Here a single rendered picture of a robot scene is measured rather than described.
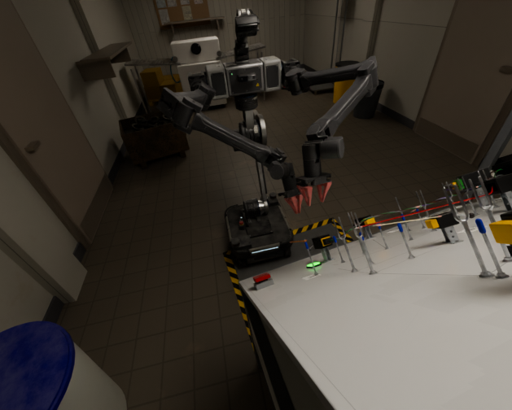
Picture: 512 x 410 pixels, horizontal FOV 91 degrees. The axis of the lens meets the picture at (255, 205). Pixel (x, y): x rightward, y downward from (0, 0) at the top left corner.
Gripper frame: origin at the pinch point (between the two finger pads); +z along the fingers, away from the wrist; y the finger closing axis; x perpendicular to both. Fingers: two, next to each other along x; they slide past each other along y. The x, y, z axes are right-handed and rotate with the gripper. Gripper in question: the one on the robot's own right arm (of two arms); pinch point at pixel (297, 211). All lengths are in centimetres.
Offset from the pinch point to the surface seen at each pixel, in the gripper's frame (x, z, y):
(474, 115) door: 102, -30, 302
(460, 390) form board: -78, 6, -30
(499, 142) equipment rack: -22, -5, 91
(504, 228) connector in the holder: -72, -1, -11
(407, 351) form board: -71, 7, -28
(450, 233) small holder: -48, 10, 14
